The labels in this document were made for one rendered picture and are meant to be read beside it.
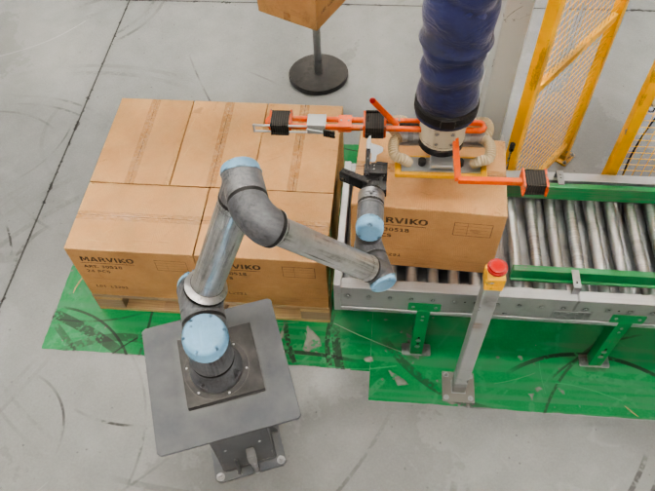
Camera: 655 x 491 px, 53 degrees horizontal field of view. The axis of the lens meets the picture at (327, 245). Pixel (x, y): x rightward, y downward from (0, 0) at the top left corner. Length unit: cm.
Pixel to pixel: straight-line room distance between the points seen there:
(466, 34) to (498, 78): 154
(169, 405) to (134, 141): 157
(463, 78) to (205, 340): 118
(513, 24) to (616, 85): 152
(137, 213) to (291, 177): 74
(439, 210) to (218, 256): 92
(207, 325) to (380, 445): 121
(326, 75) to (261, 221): 282
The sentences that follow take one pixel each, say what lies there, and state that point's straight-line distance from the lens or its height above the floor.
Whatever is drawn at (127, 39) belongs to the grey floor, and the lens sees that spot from 512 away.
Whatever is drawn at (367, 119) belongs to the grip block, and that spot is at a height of 123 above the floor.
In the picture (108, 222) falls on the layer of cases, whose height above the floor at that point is 54.
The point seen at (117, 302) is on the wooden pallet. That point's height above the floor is 8.
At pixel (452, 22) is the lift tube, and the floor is 173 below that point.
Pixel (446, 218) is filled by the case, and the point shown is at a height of 91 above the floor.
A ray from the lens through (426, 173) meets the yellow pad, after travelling 245.
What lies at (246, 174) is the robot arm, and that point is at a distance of 182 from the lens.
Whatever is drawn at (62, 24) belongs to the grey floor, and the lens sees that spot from 544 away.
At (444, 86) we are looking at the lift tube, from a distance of 221.
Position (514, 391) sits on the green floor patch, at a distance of 326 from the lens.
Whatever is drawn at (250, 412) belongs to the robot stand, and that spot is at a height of 75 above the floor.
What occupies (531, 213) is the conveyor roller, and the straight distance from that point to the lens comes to 312.
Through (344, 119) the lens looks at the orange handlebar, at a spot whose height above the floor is 122.
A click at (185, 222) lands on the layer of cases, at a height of 54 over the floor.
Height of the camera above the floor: 292
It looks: 55 degrees down
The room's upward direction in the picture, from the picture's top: 3 degrees counter-clockwise
